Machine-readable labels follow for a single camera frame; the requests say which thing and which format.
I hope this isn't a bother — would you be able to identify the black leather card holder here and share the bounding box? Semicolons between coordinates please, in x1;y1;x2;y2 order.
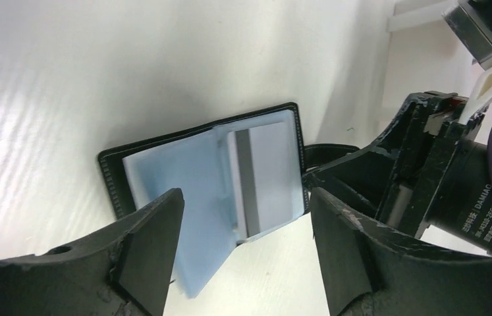
97;101;360;300

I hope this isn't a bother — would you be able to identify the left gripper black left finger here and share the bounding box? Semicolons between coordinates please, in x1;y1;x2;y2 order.
0;188;184;315

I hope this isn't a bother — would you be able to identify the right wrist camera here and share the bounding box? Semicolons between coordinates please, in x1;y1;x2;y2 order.
443;0;492;70

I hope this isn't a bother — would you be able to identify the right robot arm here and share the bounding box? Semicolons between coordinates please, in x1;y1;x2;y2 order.
304;92;492;255

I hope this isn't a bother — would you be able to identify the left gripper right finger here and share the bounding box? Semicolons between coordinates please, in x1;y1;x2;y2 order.
310;188;492;315

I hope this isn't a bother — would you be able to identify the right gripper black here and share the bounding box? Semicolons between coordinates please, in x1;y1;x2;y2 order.
302;91;483;238

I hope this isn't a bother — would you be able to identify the silver VIP card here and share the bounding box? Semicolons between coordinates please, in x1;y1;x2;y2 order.
227;122;295;241

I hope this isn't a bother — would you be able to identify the white plastic bin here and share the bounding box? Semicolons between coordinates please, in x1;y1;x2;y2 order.
377;1;482;128

